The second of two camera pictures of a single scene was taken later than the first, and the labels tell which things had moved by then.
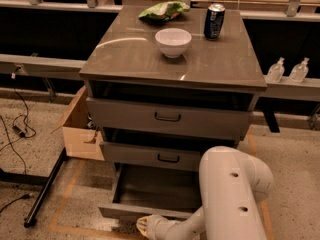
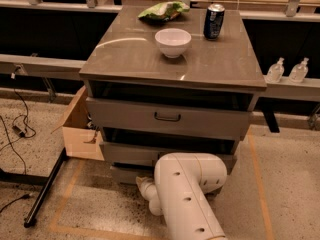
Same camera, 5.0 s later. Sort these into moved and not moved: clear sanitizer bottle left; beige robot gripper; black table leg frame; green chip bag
Moved: beige robot gripper
Not moved: green chip bag; black table leg frame; clear sanitizer bottle left
